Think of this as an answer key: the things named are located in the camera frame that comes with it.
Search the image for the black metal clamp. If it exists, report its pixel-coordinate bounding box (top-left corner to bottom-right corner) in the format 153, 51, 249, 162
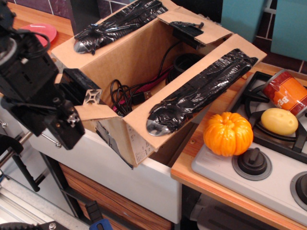
0, 120, 51, 192

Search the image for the black round cup in box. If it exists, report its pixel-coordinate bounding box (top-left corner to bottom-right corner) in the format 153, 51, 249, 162
165, 53, 203, 85

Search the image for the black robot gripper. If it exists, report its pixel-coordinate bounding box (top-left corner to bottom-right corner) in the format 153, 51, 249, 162
0, 33, 85, 150

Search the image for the grey toy stove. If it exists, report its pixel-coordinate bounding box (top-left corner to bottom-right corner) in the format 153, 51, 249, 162
191, 72, 307, 225

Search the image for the brown cardboard box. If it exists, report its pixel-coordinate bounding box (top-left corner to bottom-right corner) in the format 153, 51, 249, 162
52, 0, 266, 167

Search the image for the orange toy pumpkin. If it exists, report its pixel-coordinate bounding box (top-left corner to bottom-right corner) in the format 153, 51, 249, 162
203, 112, 254, 157

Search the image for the red plastic plate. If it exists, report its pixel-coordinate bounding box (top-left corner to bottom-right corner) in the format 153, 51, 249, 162
21, 23, 57, 42

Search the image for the black usb cable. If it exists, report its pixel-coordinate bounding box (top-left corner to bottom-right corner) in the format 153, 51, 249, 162
110, 40, 183, 117

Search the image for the red orange toy can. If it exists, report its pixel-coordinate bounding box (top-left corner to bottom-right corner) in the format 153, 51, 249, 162
262, 69, 307, 118

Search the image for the white toy sink cabinet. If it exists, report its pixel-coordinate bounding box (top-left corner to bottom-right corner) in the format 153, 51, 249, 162
16, 57, 183, 225

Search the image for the pink cable in box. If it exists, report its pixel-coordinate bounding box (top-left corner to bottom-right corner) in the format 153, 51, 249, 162
112, 67, 175, 113

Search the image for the blue black clamp handle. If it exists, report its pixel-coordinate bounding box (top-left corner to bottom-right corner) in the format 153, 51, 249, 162
85, 201, 113, 230

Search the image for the black stove knob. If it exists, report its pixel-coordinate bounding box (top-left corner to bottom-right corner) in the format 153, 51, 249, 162
232, 148, 272, 181
290, 171, 307, 211

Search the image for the yellow toy potato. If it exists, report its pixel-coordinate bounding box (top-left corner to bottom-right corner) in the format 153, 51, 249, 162
261, 108, 298, 136

